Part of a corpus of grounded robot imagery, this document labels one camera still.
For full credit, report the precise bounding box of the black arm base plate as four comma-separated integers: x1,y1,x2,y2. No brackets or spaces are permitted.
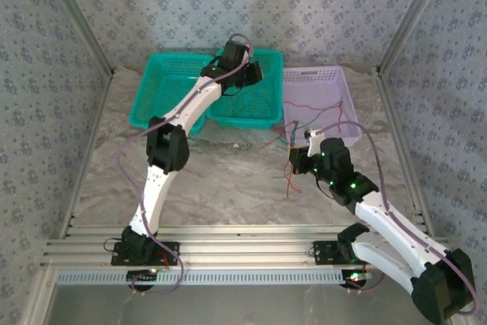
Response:
312,240,345,265
110,241,180,267

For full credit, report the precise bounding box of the aluminium corner post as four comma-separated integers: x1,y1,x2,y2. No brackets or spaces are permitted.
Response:
378,0,454,74
37,0,116,75

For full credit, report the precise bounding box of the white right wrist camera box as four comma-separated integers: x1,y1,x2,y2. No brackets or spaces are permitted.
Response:
304,128,325,158

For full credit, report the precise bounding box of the small circuit board with LEDs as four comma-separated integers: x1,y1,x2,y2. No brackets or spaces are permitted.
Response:
126,269,160,284
341,269,369,288

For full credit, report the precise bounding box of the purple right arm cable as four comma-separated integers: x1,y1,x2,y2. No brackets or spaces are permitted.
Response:
314,121,480,318

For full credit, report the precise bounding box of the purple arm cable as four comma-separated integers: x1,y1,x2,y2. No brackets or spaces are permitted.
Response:
116,33,255,298
314,121,480,318

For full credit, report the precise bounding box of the aluminium side rail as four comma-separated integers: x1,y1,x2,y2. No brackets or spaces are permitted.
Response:
376,72,434,234
59,72,115,241

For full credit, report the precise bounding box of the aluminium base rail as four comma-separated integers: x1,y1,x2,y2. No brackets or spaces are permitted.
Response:
41,225,450,269

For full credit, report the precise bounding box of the grey slotted cable duct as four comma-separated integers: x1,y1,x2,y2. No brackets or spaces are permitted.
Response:
56,269,370,288

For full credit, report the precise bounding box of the thin red wire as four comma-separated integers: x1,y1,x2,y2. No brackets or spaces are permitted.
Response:
283,121,305,199
284,100,345,123

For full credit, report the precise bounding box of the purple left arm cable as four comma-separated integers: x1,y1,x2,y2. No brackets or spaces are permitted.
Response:
116,33,255,298

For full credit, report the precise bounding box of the teal perforated plastic basket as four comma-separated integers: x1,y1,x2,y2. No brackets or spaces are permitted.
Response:
128,53,216,138
205,47,285,131

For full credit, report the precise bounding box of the lavender perforated plastic basket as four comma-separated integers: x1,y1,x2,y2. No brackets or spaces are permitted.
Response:
282,65,362,149

